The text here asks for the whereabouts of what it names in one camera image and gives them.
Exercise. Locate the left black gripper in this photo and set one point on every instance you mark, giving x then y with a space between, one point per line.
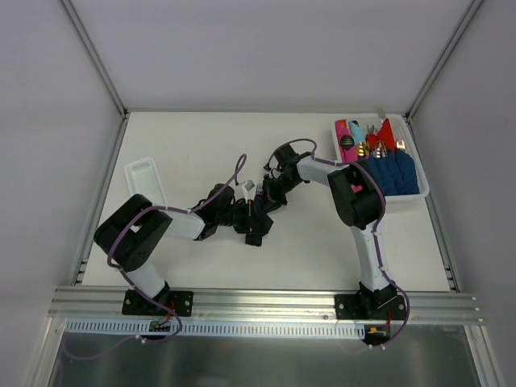
250 218

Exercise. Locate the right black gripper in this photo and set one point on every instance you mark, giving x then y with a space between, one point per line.
272 193

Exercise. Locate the dark purple fork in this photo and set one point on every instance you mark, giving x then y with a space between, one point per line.
259 193

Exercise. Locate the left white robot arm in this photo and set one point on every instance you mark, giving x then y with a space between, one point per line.
131 234

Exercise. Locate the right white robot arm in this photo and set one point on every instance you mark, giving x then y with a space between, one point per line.
360 205

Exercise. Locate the pink rolled napkin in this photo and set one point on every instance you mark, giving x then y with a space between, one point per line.
344 142

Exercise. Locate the cyan rolled napkin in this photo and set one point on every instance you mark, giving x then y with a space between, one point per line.
357 133

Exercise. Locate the red rolled napkin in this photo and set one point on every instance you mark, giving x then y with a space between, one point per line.
384 135

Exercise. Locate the small white utensil tray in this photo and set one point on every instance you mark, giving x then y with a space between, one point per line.
143 178

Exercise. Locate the large white basket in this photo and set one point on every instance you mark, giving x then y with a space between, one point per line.
404 142

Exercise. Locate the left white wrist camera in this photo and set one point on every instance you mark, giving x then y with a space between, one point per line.
247 188

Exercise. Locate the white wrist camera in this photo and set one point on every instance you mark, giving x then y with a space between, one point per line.
272 171
247 188

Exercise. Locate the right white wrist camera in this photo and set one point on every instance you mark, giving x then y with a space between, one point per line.
272 171

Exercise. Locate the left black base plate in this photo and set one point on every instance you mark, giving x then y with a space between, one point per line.
181 302

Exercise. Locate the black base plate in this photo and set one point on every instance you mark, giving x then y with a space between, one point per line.
181 302
346 308

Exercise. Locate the white slotted cable duct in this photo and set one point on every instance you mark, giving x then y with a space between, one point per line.
216 328

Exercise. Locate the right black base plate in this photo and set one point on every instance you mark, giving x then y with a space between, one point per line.
346 308

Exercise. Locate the aluminium mounting rail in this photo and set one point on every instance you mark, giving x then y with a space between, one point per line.
245 305

